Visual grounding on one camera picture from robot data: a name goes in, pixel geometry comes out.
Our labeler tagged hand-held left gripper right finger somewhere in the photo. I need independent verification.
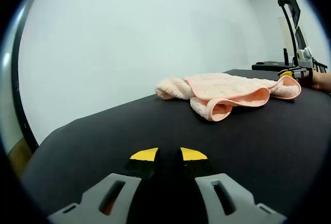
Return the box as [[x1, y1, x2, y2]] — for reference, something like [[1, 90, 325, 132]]
[[176, 147, 288, 224]]

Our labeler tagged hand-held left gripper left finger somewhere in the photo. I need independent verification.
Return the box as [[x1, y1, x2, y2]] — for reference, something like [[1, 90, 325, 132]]
[[48, 147, 160, 224]]

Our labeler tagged pink towel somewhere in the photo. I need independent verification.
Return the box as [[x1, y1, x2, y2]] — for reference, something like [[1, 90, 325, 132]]
[[155, 72, 303, 123]]

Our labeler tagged person's right hand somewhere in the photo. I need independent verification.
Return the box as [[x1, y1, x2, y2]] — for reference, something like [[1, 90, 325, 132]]
[[310, 70, 331, 93]]

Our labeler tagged black flat base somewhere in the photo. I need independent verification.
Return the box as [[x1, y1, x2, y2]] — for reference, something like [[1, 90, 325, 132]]
[[251, 60, 295, 72]]

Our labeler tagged small black monitor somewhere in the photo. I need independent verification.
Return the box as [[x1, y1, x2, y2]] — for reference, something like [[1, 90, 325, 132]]
[[294, 25, 308, 52]]

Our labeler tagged black table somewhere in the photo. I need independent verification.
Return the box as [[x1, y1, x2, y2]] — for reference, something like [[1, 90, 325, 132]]
[[20, 69, 331, 224]]

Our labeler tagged black partition frame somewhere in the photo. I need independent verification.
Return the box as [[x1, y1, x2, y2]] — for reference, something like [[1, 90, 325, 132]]
[[10, 0, 40, 155]]

